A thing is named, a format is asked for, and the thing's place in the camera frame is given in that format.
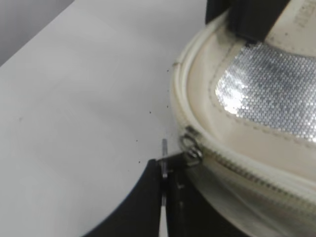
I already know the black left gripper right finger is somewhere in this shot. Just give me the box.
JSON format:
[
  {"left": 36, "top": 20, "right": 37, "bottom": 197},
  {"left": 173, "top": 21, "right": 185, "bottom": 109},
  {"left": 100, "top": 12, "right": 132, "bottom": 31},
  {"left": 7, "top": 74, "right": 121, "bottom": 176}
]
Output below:
[{"left": 164, "top": 153, "right": 250, "bottom": 237}]

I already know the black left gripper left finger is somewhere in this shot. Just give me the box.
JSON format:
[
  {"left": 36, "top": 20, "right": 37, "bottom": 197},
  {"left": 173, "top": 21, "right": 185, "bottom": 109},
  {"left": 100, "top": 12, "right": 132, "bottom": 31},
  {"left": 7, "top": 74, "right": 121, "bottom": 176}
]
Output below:
[{"left": 85, "top": 158, "right": 168, "bottom": 237}]

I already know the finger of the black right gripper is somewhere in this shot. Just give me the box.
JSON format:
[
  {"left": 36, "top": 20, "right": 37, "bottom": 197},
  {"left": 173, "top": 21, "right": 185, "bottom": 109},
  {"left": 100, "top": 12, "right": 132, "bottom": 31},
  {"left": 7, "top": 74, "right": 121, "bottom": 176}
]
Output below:
[{"left": 205, "top": 0, "right": 289, "bottom": 42}]

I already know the silver metal zipper pull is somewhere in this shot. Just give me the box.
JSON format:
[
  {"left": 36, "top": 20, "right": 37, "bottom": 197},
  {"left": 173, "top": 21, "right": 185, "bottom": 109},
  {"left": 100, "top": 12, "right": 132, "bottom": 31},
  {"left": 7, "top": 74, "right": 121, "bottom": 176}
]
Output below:
[{"left": 161, "top": 125, "right": 203, "bottom": 178}]

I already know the cream zippered bag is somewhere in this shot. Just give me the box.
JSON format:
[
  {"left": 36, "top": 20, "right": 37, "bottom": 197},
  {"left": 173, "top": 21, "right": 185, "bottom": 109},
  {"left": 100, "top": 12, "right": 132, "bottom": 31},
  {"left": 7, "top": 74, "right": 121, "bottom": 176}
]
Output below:
[{"left": 170, "top": 0, "right": 316, "bottom": 237}]

